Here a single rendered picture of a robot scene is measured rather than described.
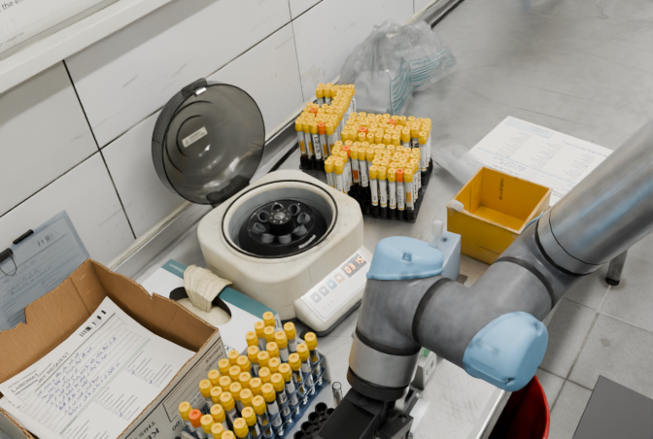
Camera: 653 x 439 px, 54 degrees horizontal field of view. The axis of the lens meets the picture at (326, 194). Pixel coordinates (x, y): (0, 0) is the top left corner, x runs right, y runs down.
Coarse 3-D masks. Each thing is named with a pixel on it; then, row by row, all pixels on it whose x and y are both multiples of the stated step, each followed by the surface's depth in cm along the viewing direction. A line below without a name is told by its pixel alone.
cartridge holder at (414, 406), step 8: (408, 392) 91; (416, 392) 90; (408, 400) 89; (416, 400) 91; (424, 400) 91; (408, 408) 88; (416, 408) 90; (424, 408) 90; (416, 416) 89; (424, 416) 90; (416, 424) 88
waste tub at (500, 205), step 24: (480, 168) 116; (480, 192) 120; (504, 192) 117; (528, 192) 113; (456, 216) 109; (480, 216) 120; (504, 216) 119; (528, 216) 116; (480, 240) 109; (504, 240) 105
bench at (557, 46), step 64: (448, 0) 192; (512, 0) 192; (576, 0) 188; (640, 0) 183; (512, 64) 163; (576, 64) 160; (640, 64) 157; (448, 128) 144; (576, 128) 139; (448, 192) 127; (128, 256) 116; (192, 256) 121; (448, 384) 94
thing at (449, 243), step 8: (448, 232) 104; (432, 240) 103; (440, 240) 103; (448, 240) 103; (456, 240) 103; (440, 248) 102; (448, 248) 102; (456, 248) 103; (448, 256) 100; (456, 256) 104; (448, 264) 101; (456, 264) 105; (448, 272) 102; (456, 272) 107; (456, 280) 108; (464, 280) 108
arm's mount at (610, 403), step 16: (608, 384) 83; (592, 400) 81; (608, 400) 81; (624, 400) 81; (640, 400) 81; (592, 416) 80; (608, 416) 80; (624, 416) 80; (640, 416) 79; (576, 432) 78; (592, 432) 78; (608, 432) 78; (624, 432) 78; (640, 432) 78
